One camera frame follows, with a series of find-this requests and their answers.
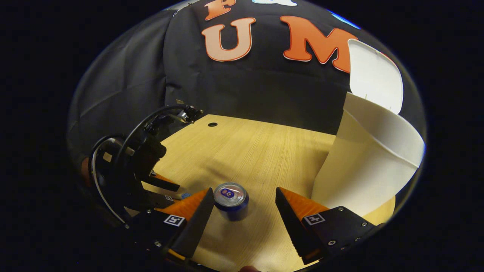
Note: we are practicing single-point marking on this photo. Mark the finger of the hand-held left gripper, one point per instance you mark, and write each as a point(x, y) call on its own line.
point(149, 199)
point(162, 184)

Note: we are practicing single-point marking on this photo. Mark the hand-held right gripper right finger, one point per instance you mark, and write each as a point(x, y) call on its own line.
point(289, 223)

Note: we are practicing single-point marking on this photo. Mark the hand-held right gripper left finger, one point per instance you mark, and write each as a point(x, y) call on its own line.
point(198, 223)

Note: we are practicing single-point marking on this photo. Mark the blue paper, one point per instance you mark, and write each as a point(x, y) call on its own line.
point(185, 196)

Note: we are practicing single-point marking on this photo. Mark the blue and silver pop can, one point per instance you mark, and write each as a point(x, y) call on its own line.
point(231, 206)

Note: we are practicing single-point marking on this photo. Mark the white desktop garbage bin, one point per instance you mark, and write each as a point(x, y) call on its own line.
point(363, 162)

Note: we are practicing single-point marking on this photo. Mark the wooden desktop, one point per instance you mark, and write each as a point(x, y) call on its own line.
point(245, 151)

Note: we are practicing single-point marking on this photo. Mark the black backdrop cloth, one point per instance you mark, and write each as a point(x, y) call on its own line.
point(245, 90)

